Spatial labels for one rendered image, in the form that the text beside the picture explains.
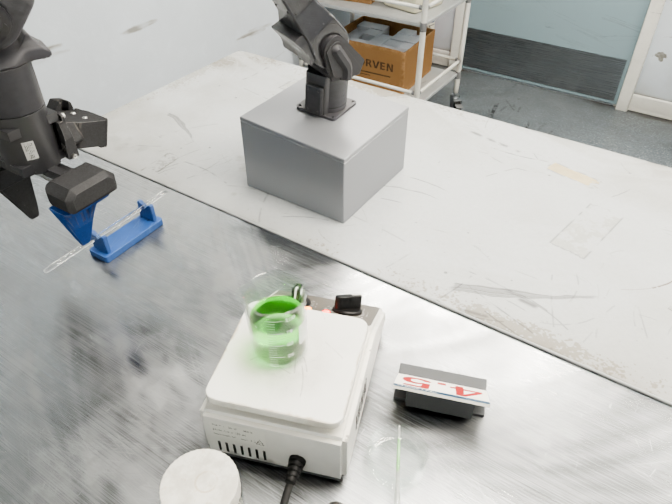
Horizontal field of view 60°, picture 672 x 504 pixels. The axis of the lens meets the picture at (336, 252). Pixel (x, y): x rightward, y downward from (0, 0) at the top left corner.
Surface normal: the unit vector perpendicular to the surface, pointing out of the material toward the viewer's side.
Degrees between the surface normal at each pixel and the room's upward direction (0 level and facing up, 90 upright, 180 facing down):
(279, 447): 90
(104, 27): 90
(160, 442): 0
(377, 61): 91
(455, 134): 0
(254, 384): 0
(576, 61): 90
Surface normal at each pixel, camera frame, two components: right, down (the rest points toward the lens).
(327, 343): 0.00, -0.77
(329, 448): -0.24, 0.62
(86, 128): 0.83, 0.36
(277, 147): -0.55, 0.54
